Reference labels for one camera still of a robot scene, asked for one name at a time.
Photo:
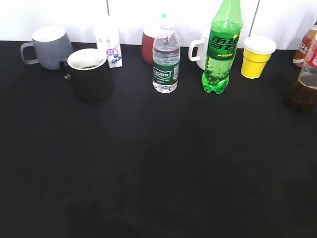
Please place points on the black mug white interior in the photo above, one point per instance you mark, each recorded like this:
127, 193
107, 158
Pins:
89, 73

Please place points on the cola bottle red label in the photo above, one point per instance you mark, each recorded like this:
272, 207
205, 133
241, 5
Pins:
303, 95

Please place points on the green sprite bottle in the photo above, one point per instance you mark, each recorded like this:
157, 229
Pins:
224, 35

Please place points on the yellow paper cup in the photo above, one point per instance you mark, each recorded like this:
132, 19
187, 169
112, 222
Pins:
257, 51

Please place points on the clear water bottle green label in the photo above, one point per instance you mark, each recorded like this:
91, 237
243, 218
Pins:
166, 56

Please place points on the white ceramic mug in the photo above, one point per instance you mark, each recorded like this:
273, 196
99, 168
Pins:
202, 44

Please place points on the red ceramic mug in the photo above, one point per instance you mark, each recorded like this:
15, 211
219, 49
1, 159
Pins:
149, 33

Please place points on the small blueberry milk carton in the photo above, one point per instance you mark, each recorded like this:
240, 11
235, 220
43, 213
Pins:
107, 40

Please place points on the grey ceramic mug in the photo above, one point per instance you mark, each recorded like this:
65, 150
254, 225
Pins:
51, 45

